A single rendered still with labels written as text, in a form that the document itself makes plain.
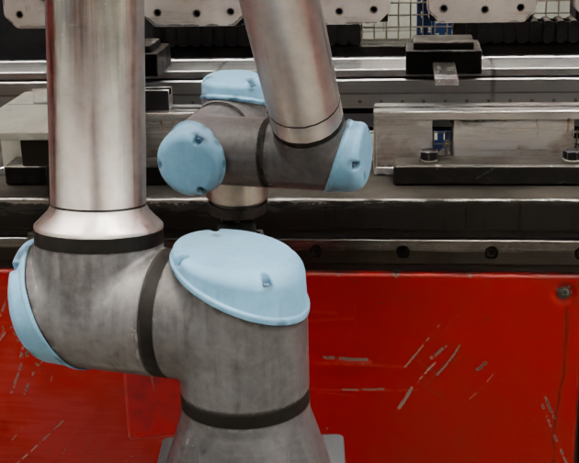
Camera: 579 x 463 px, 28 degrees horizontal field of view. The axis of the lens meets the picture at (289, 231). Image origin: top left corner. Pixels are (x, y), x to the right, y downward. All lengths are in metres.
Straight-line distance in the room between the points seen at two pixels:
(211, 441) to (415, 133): 0.78
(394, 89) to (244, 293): 1.01
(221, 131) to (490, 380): 0.64
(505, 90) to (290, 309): 1.02
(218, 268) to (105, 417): 0.83
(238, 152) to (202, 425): 0.33
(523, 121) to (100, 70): 0.83
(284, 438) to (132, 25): 0.38
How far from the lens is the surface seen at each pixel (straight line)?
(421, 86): 1.92
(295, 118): 1.14
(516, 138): 1.69
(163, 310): 0.98
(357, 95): 1.92
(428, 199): 1.57
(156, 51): 1.92
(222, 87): 1.31
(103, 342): 1.01
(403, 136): 1.68
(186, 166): 1.22
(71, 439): 1.79
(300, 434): 1.03
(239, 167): 1.21
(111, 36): 1.00
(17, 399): 1.79
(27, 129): 1.51
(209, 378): 0.99
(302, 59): 1.09
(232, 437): 1.00
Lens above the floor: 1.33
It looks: 18 degrees down
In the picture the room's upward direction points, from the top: 2 degrees counter-clockwise
